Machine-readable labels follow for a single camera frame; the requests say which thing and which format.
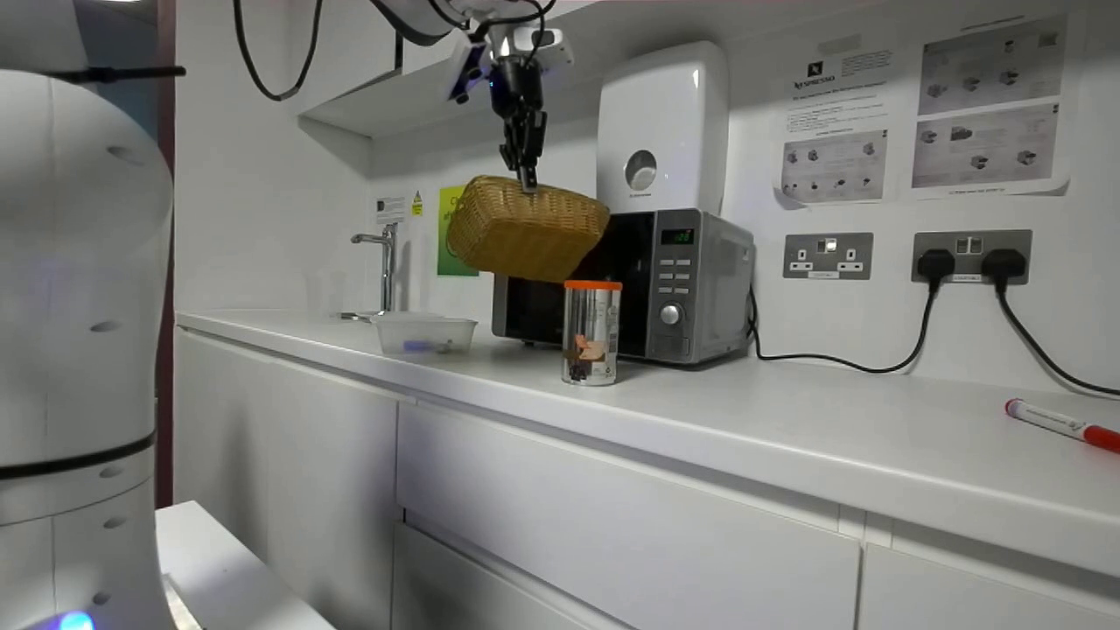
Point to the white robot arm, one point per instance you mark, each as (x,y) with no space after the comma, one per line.
(108,243)

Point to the right metal wall socket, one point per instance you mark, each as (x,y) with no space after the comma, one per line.
(972,251)

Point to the green yellow wall poster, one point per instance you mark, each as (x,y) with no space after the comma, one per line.
(448,243)

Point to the metal wall socket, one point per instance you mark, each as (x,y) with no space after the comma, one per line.
(972,251)
(828,258)

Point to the red white marker pen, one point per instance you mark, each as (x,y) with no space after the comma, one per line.
(1060,425)

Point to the instruction sheets on wall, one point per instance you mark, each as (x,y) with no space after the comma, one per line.
(962,115)

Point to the chrome sink tap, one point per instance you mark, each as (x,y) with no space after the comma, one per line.
(388,278)

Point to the glass jar orange lid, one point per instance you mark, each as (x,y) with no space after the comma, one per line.
(588,330)

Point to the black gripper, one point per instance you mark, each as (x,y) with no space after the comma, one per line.
(507,66)

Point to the silver microwave oven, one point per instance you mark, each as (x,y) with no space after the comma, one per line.
(685,284)

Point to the woven wicker basket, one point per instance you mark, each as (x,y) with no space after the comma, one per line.
(530,235)

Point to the white cabinet drawers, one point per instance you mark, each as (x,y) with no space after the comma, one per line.
(488,496)

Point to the white paper towel dispenser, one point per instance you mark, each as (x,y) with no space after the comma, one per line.
(661,131)

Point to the left metal wall socket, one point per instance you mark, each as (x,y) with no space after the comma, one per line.
(828,258)

